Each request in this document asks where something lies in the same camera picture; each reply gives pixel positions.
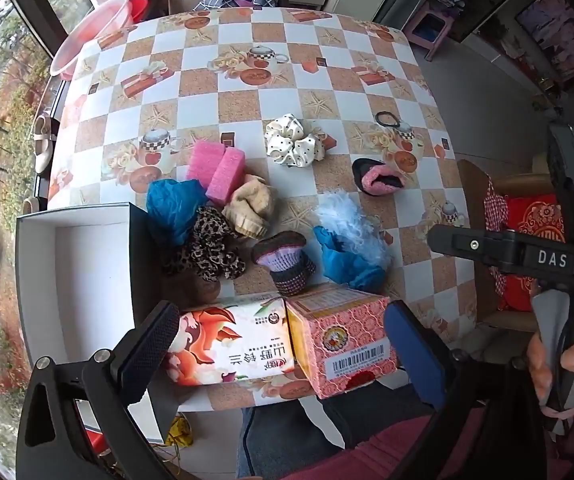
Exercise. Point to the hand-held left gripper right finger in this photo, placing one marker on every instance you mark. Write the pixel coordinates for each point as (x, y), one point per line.
(412, 350)

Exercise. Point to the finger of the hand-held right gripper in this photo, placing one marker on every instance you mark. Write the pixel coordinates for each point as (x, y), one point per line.
(467, 245)

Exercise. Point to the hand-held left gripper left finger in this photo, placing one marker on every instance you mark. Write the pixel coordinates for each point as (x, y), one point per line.
(148, 347)

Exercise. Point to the white cardboard box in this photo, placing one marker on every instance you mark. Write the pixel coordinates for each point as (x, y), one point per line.
(92, 280)

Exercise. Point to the beige knitted sock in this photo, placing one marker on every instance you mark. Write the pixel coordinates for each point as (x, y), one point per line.
(252, 207)

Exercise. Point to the pink sponge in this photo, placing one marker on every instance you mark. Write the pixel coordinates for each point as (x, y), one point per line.
(202, 162)
(224, 175)

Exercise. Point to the brown wooden chair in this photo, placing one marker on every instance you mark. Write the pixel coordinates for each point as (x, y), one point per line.
(472, 220)

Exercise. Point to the red checked cloth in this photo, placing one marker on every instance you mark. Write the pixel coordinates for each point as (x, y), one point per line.
(494, 215)

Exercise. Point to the red patterned cushion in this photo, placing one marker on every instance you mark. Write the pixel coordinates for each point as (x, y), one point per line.
(532, 220)

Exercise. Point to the pink patterned carton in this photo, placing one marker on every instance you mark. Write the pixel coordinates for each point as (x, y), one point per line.
(347, 340)

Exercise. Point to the squirrel print tissue pack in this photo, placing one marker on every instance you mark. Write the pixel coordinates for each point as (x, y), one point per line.
(227, 340)

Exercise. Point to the yellow net bag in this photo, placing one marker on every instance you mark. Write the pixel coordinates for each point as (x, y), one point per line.
(179, 432)

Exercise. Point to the blue fabric piece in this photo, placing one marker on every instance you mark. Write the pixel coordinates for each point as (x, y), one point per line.
(347, 267)

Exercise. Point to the pink and black fuzzy sock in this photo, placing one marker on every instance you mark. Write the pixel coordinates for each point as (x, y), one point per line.
(379, 180)

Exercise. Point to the leopard print scrunchie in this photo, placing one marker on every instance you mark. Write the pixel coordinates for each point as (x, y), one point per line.
(207, 250)

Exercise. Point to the fluffy white and blue scrunchie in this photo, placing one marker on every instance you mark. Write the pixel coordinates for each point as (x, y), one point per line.
(352, 222)

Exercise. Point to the crumpled blue plastic glove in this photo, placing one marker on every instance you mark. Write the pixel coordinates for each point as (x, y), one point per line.
(172, 207)

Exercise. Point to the person's legs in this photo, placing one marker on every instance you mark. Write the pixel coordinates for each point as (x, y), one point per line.
(287, 435)

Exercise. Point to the purple and dark knitted sock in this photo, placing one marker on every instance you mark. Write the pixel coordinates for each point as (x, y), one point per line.
(287, 265)

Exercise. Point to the cream polka dot scrunchie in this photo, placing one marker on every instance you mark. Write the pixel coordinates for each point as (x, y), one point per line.
(292, 140)

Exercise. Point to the pink plastic stool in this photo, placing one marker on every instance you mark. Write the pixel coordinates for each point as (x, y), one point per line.
(432, 25)

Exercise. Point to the white shoe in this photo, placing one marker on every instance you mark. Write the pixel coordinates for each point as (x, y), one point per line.
(44, 145)

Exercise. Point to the checkered printed tablecloth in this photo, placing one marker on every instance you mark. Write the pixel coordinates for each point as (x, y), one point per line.
(317, 60)

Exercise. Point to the pink plastic basin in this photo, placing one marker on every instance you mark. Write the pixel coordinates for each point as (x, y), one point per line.
(92, 30)

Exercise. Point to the red plastic basin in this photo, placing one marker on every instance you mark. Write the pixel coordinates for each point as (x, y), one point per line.
(139, 9)

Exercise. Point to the wall poster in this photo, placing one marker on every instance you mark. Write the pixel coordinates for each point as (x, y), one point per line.
(562, 30)

